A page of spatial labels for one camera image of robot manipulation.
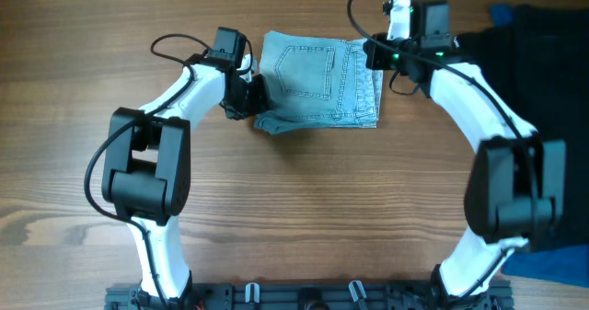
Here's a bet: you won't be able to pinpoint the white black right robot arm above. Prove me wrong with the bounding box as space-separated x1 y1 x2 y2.
364 0 566 307

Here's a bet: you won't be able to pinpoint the light blue denim shorts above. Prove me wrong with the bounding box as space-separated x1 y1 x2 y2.
254 31 383 135

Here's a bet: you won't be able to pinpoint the blue cloth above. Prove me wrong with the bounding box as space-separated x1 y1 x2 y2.
495 6 588 287

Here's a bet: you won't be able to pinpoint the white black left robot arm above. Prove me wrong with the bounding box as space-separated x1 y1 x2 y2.
84 27 268 309

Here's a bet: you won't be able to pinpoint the black folded garment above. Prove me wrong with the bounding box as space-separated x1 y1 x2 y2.
457 4 588 251

